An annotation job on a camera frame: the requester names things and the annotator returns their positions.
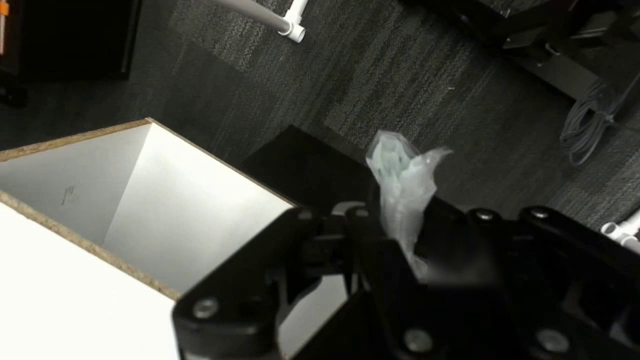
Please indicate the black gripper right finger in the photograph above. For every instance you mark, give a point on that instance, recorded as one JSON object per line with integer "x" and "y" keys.
{"x": 562, "y": 290}

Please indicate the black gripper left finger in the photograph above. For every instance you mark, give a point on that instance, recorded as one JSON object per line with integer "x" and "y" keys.
{"x": 239, "y": 308}

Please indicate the clear plastic bag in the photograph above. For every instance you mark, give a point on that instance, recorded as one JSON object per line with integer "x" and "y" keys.
{"x": 407, "y": 186}

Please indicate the white cabinet with compartments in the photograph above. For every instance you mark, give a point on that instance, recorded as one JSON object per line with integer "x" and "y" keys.
{"x": 105, "y": 231}

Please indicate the white PVC pipe frame left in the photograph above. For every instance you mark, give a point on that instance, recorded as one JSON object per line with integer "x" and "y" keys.
{"x": 625, "y": 232}

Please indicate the white pvc pipe frame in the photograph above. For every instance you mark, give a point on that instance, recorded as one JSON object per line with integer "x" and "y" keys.
{"x": 287, "y": 25}
{"x": 625, "y": 232}

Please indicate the white PVC pipe frame right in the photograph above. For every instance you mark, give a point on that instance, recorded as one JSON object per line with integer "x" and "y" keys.
{"x": 287, "y": 25}

